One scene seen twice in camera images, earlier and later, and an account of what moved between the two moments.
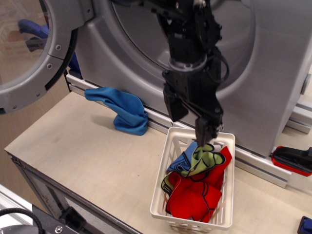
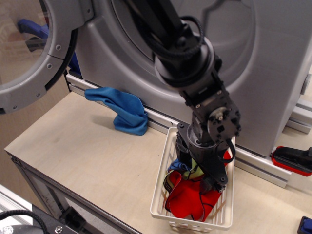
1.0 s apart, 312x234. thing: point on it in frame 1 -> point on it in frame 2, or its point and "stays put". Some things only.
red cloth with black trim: (194, 197) stays put
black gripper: (198, 89) -> (209, 159)
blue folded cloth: (130, 116) stays put
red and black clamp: (298, 161) stays put
